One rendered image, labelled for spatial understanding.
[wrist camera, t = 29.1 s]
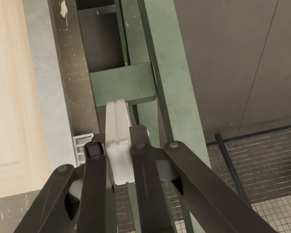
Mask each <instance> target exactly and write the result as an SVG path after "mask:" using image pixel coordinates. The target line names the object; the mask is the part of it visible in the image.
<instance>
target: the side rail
mask: <svg viewBox="0 0 291 233"><path fill-rule="evenodd" d="M137 2H138V6H139V12H140V16H141V21H142V25H143V30H144V34H145V40H146V45H147V49H148V54H149V58H150V62H151V63H152V69H153V73H154V77H155V82H156V86H157V91H158V101H159V105H160V110H161V114H162V119H163V123H164V129H165V134H166V138H167V142H170V141H181V142H183V143H184V144H185V145H186V146H187V147H188V148H190V149H191V150H192V151H193V152H194V153H195V154H196V155H197V156H198V157H199V158H200V159H201V160H202V161H203V162H204V163H205V164H206V165H207V166H208V167H210V168H211V164H210V160H209V156H208V152H207V147H206V142H205V138H204V134H203V129H202V125H201V121H200V116H199V111H198V107H197V103H196V99H195V94H194V89H193V85H192V81H191V76H190V72H189V68H188V63H187V59H186V54H185V50H184V46H183V41H182V36H181V32H180V28H179V24H178V19H177V15H176V10H175V5H174V1H173V0H137ZM179 199H180V198H179ZM180 204H181V208H182V214H183V218H184V223H185V228H186V232H187V233H205V231H204V230H203V228H202V227H201V226H200V224H199V223H198V222H197V220H196V219H195V218H194V216H193V215H192V214H191V212H190V211H189V209H188V208H187V207H186V205H185V204H184V203H183V201H182V200H181V199H180Z"/></svg>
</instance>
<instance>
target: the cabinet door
mask: <svg viewBox="0 0 291 233"><path fill-rule="evenodd" d="M50 175H51V171H50V166H49V158H48V153H47V147H46V141H45V136H44V130H43V124H42V117H41V111H40V105H39V100H38V94H37V88H36V81H35V75H34V69H33V64H32V58H31V52H30V45H29V39H28V33H27V28H26V22H25V16H24V9H23V3H22V0H0V198H1V197H6V196H12V195H16V194H21V193H25V192H30V191H34V190H40V189H42V188H43V186H44V185H45V183H46V182H47V180H48V178H49V177H50Z"/></svg>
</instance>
